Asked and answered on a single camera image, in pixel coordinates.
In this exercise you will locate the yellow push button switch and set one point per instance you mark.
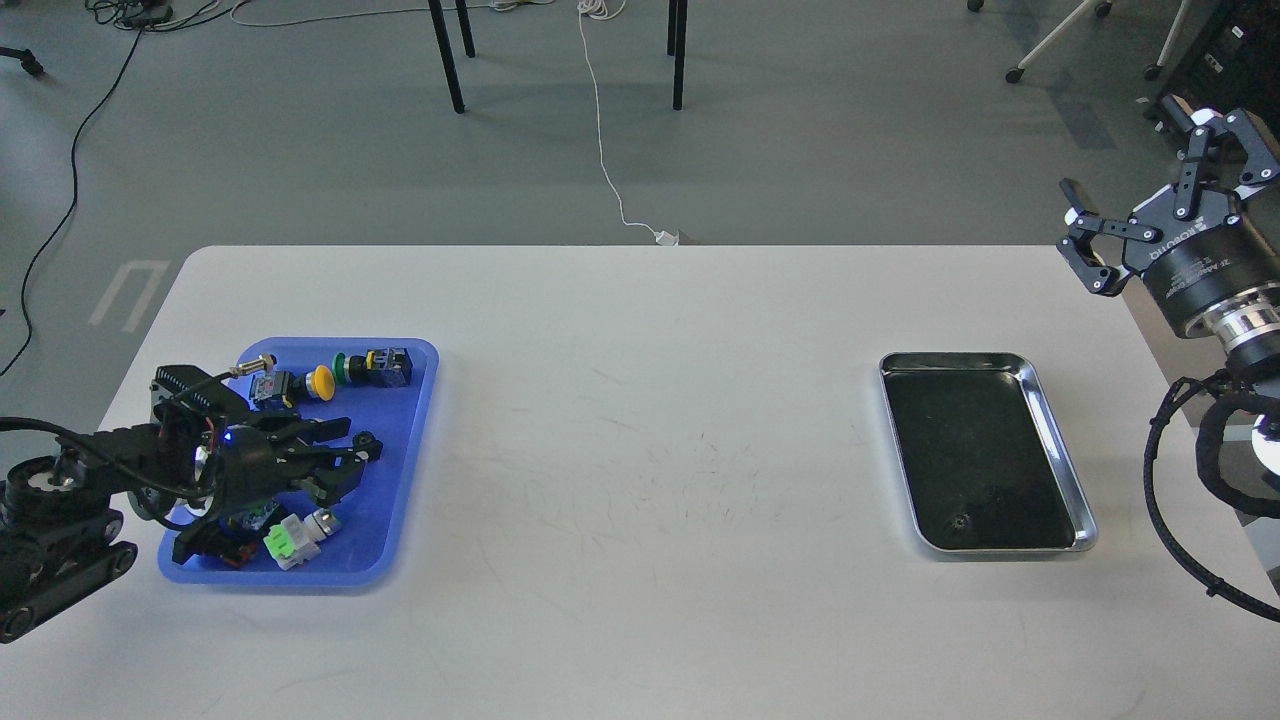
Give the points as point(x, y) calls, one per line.
point(280, 390)

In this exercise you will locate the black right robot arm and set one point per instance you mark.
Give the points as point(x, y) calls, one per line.
point(1246, 384)

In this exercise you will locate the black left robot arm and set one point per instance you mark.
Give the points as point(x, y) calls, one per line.
point(61, 535)

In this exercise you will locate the blue plastic tray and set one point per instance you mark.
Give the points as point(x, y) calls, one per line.
point(372, 516)

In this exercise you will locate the green white selector switch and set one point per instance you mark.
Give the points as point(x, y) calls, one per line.
point(295, 540)

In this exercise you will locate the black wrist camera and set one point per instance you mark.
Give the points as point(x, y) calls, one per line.
point(185, 398)

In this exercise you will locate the red emergency stop switch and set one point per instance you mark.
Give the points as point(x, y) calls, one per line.
point(232, 539)

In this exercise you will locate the black equipment case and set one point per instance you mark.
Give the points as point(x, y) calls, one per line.
point(1233, 62)

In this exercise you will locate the green push button switch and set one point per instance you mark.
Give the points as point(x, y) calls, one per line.
point(385, 367)

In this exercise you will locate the silver metal tray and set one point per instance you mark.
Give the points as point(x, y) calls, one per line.
point(974, 433)

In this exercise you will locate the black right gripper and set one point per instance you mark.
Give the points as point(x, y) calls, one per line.
point(1209, 270)

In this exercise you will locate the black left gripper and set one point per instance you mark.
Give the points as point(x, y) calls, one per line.
point(266, 455)

